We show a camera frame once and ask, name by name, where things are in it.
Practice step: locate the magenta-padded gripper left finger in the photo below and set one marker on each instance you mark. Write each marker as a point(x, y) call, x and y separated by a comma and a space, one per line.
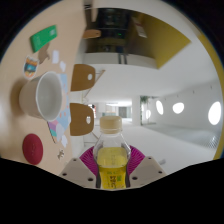
point(75, 171)

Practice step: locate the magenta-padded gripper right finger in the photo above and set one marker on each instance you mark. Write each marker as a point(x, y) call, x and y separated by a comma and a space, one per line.
point(148, 170)

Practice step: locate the clear bottle with yellow drink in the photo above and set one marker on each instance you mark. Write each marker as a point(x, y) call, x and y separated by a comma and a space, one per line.
point(111, 166)

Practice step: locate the flat round red coaster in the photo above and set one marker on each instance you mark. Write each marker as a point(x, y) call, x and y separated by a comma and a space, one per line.
point(32, 149)

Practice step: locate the wooden chair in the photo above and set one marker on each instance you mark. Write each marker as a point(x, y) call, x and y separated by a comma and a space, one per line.
point(91, 33)
point(81, 77)
point(80, 119)

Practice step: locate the pale blue sticker sheet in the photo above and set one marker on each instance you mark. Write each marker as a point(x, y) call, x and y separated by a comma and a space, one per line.
point(64, 118)

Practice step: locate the green potted plant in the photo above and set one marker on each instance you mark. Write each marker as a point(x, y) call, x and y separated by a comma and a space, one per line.
point(144, 100)

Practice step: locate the beige mug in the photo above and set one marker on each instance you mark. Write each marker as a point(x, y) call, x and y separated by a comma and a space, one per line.
point(31, 96)

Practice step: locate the oval ceiling lights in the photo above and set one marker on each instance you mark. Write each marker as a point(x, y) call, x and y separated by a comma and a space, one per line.
point(215, 113)

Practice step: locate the wooden stair handrail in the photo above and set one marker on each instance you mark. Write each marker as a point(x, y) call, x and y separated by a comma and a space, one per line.
point(100, 74)

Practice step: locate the colourful shield sticker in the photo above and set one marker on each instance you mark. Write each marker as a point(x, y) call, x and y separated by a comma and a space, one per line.
point(30, 66)

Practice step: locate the white sticker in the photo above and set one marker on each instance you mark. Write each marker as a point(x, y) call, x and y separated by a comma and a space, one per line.
point(55, 57)

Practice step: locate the small green box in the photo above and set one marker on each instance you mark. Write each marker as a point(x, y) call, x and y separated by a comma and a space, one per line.
point(43, 38)

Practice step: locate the hanging white sign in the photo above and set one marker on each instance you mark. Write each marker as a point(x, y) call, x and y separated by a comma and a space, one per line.
point(140, 28)

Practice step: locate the dark shop shelf unit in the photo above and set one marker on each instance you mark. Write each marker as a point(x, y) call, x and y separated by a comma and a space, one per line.
point(110, 30)

